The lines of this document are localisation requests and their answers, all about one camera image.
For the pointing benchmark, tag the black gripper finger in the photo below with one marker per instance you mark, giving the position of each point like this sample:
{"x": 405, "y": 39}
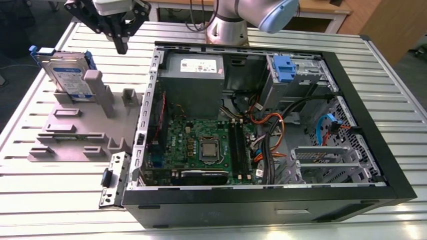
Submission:
{"x": 141, "y": 15}
{"x": 89, "y": 15}

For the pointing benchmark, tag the hard disk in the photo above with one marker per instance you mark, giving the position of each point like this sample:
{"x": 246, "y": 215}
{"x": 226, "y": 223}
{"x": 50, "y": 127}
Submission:
{"x": 67, "y": 75}

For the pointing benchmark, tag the metal disk bay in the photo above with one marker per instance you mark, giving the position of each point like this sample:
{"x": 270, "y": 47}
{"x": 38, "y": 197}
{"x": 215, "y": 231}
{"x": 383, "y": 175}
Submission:
{"x": 321, "y": 165}

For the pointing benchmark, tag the grey power supply unit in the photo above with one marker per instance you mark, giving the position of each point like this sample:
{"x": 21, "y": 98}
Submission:
{"x": 190, "y": 95}

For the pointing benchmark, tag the grey parts rack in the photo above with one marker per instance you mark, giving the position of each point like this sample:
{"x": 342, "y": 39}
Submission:
{"x": 90, "y": 125}

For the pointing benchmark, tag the green motherboard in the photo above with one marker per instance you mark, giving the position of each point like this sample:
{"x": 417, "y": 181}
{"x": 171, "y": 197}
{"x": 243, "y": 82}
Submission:
{"x": 181, "y": 132}

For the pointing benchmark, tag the green RAM stick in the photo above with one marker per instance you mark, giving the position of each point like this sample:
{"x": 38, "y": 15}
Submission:
{"x": 71, "y": 137}

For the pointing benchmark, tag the silver optical drive cage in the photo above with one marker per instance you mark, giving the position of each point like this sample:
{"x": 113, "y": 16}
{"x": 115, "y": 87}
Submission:
{"x": 278, "y": 92}

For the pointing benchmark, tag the wooden desk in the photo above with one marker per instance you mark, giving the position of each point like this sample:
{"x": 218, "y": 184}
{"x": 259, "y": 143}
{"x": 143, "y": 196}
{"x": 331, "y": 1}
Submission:
{"x": 321, "y": 12}

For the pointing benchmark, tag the silver CPU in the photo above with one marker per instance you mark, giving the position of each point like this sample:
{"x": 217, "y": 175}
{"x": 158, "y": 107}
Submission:
{"x": 210, "y": 150}

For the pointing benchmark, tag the black RAM slot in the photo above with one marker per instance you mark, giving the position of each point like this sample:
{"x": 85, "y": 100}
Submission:
{"x": 235, "y": 147}
{"x": 245, "y": 150}

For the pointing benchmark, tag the CPU socket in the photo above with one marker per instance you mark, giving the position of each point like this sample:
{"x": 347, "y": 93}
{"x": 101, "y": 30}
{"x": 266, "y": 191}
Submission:
{"x": 211, "y": 161}

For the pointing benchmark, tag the black graphics card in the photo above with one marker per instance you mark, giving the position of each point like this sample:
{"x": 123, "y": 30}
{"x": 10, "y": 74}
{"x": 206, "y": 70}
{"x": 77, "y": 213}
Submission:
{"x": 203, "y": 176}

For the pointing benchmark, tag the wooden cabinet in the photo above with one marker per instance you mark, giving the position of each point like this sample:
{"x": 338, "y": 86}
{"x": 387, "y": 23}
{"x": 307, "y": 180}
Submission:
{"x": 394, "y": 25}

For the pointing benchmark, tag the black open PC case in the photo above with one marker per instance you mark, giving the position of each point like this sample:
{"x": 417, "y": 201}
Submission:
{"x": 234, "y": 207}

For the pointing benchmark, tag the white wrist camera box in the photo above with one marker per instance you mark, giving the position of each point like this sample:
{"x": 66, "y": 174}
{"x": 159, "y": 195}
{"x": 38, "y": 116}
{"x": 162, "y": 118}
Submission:
{"x": 114, "y": 6}

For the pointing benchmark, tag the metal bracket with black latch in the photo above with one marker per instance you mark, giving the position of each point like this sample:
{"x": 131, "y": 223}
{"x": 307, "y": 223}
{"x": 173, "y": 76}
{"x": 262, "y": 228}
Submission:
{"x": 117, "y": 170}

